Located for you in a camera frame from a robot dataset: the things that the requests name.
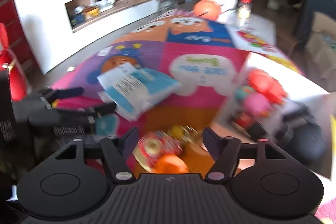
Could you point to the blue white mask packet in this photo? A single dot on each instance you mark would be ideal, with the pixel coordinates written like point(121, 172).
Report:
point(136, 90)

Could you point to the black plush bird toy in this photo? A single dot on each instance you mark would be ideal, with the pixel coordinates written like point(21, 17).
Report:
point(300, 135)

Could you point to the pink cardboard box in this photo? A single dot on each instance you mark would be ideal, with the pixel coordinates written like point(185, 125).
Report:
point(299, 89)

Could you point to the orange round toy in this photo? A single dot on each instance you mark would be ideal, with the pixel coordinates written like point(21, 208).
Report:
point(207, 9)

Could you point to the colourful cartoon play mat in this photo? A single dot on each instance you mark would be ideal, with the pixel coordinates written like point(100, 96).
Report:
point(203, 55)

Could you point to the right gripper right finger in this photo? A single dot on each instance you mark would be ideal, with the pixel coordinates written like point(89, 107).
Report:
point(225, 153)

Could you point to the pink ball toy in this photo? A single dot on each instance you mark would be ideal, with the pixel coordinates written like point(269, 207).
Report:
point(257, 105)

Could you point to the white teal patterned pouch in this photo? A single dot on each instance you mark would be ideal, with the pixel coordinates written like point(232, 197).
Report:
point(107, 125)

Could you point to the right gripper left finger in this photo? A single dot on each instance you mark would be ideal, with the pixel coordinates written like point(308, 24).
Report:
point(115, 152)

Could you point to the small black red toy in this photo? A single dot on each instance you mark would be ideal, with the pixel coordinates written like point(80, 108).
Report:
point(248, 125)

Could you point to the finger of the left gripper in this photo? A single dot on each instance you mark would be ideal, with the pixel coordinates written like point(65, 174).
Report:
point(96, 112)
point(51, 95)

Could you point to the red lid snack jar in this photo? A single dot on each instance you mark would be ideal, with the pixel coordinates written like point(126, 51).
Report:
point(244, 12)

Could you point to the red plastic toy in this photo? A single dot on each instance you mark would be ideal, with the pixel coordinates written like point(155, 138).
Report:
point(266, 85)

